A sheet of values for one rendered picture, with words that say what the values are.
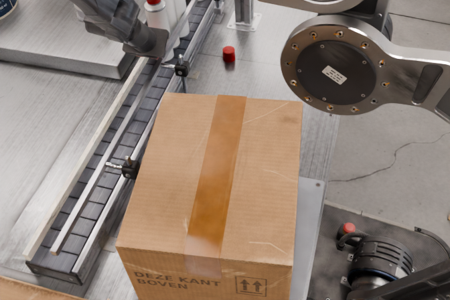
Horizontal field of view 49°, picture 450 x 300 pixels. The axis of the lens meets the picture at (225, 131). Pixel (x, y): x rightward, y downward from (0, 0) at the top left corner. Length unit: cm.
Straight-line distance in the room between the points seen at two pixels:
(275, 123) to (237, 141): 7
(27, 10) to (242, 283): 114
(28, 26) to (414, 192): 156
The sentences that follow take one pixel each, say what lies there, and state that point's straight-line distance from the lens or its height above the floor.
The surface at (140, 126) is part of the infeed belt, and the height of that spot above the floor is 88.
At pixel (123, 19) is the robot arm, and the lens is 101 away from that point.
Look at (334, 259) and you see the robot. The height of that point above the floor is 26.
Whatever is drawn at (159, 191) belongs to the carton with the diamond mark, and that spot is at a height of 112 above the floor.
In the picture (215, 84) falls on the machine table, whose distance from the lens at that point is 130.
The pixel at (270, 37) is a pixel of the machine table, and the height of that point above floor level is 83.
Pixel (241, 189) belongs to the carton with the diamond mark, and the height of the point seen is 112.
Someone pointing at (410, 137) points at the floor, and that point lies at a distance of 236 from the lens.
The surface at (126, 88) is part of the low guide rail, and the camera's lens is 120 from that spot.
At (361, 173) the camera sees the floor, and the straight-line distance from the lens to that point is 218.
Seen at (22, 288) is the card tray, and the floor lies 83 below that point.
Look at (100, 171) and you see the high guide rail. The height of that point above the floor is 96.
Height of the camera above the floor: 171
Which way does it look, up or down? 48 degrees down
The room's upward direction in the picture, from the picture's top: 4 degrees counter-clockwise
